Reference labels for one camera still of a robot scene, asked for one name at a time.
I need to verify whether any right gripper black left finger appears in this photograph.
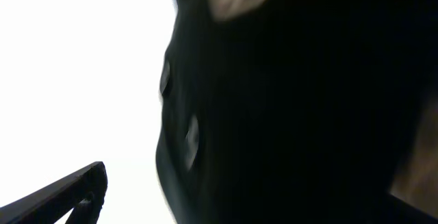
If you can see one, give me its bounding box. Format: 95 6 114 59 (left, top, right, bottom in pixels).
1 162 108 224

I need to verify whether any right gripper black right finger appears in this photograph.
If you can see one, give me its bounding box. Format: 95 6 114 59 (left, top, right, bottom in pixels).
386 195 437 224

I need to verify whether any black t-shirt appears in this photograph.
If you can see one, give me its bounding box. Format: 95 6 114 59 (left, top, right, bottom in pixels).
156 0 437 223

